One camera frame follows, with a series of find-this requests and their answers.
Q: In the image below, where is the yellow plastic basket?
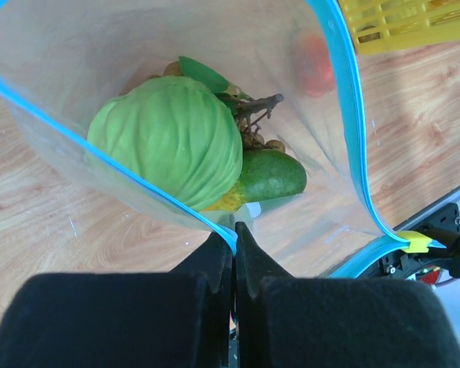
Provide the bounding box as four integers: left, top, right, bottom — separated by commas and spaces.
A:
338, 0, 460, 55

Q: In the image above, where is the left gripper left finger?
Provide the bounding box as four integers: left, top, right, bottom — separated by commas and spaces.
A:
0, 234, 233, 367

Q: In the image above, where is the green cabbage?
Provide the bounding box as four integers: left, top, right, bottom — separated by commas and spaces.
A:
87, 76, 243, 211

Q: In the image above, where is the red bell pepper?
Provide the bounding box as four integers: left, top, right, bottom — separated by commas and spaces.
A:
292, 32, 336, 98

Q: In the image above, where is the clear zip top bag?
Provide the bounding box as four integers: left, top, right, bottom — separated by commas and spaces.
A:
0, 0, 445, 280

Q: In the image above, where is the green longan bunch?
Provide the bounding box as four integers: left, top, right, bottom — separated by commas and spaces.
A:
146, 56, 286, 154

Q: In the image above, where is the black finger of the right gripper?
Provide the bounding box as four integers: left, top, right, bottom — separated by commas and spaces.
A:
422, 227, 460, 278

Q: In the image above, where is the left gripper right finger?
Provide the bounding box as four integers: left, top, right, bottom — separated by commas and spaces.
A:
234, 222, 460, 367

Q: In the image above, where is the green yellow mango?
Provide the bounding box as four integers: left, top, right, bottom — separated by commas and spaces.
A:
206, 149, 307, 212

